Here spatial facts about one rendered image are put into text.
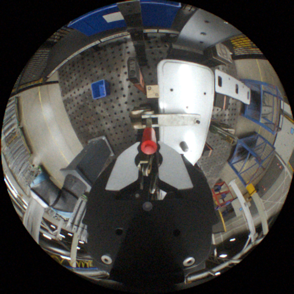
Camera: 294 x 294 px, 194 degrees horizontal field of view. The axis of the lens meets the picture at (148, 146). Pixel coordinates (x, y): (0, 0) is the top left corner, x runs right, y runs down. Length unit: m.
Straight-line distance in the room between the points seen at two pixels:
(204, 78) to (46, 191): 0.76
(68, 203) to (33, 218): 0.23
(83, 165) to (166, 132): 0.47
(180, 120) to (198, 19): 0.28
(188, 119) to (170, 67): 0.18
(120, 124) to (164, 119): 0.47
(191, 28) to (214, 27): 0.06
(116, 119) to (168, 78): 0.47
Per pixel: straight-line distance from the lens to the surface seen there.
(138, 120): 0.26
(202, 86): 0.36
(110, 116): 0.68
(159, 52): 0.71
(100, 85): 0.70
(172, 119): 0.25
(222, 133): 0.40
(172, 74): 0.32
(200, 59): 0.47
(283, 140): 8.09
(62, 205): 0.52
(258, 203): 7.65
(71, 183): 0.55
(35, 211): 0.49
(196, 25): 0.29
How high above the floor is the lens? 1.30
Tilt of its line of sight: 58 degrees down
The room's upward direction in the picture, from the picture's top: 179 degrees counter-clockwise
